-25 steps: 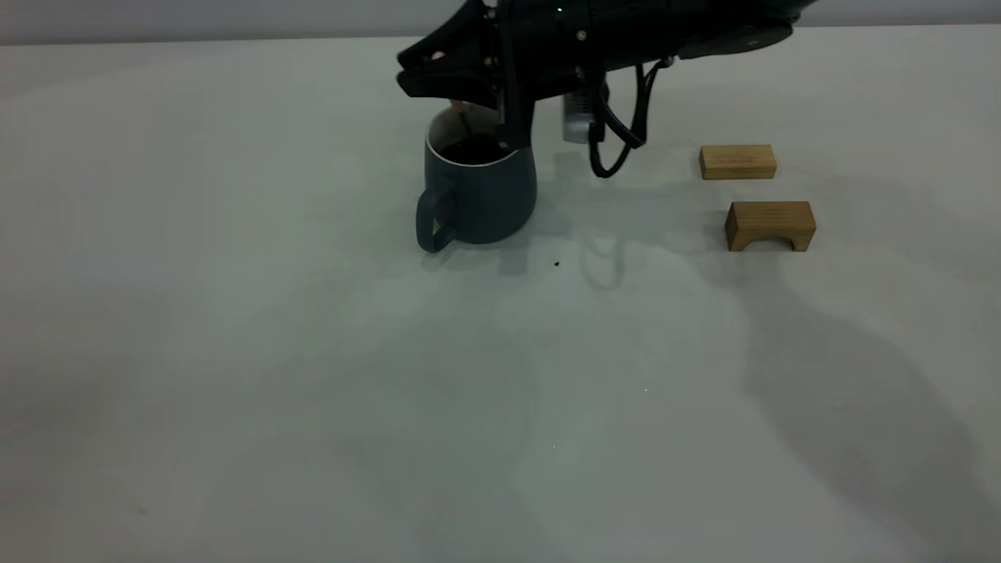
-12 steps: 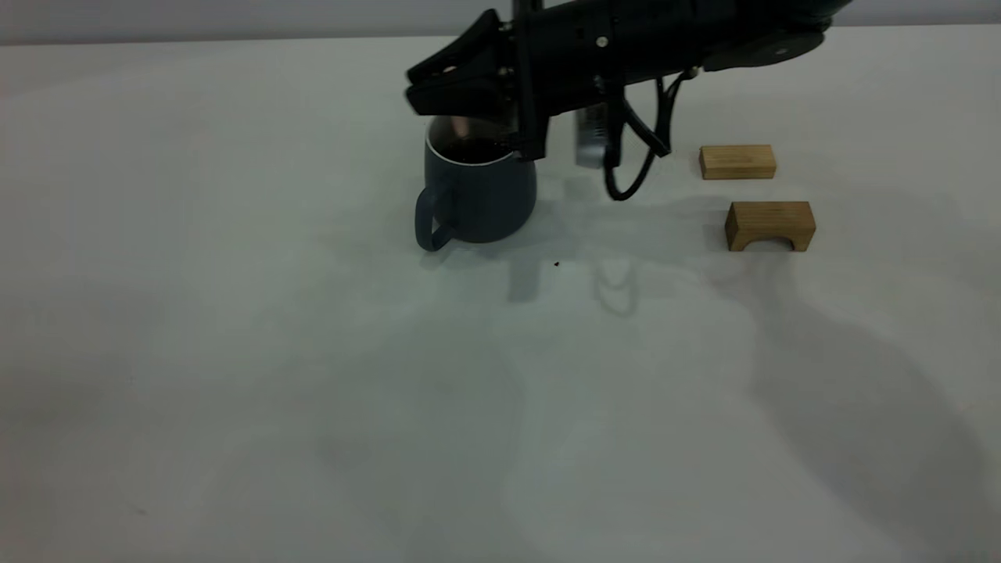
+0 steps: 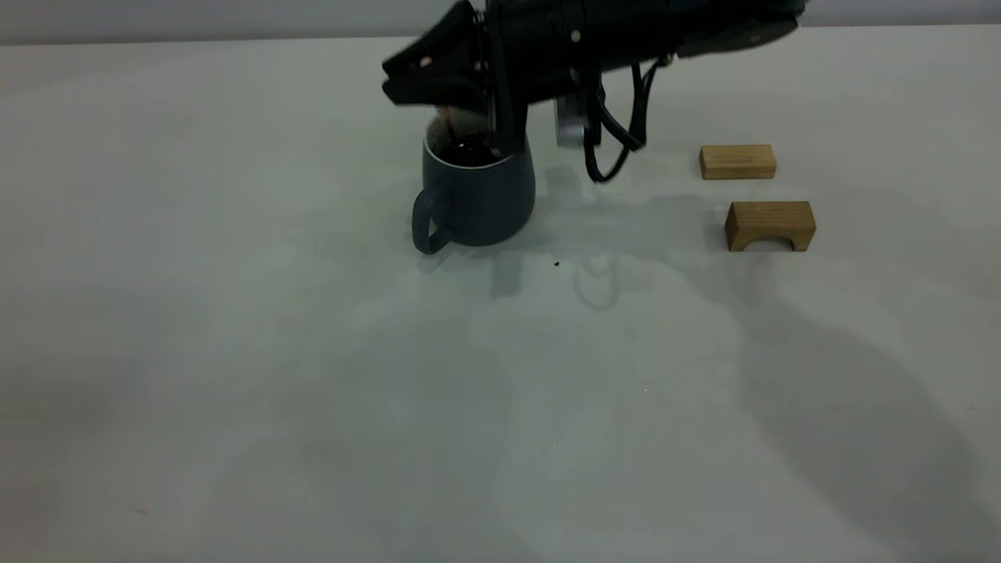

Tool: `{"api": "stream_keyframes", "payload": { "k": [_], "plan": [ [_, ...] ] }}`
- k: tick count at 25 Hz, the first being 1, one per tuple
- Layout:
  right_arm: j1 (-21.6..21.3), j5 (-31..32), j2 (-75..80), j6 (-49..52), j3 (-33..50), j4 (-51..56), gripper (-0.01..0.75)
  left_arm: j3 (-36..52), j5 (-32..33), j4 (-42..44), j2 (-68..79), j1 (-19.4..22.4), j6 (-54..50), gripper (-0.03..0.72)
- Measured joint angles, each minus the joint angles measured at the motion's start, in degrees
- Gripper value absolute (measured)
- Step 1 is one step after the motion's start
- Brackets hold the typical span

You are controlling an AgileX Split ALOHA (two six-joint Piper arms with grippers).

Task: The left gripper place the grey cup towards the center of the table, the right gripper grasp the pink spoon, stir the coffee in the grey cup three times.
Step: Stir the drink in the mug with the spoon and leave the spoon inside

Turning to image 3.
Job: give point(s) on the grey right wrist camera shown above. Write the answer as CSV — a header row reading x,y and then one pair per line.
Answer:
x,y
571,121

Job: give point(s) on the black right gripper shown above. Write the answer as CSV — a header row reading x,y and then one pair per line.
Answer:
x,y
563,47

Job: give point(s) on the arch shaped wooden block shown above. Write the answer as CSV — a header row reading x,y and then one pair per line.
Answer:
x,y
770,219

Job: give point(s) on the flat rectangular wooden block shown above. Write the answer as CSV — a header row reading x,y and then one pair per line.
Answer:
x,y
735,163

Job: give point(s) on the dark grey ceramic mug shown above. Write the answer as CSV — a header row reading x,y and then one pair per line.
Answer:
x,y
485,203

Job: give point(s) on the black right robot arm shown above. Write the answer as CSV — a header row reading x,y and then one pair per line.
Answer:
x,y
735,31

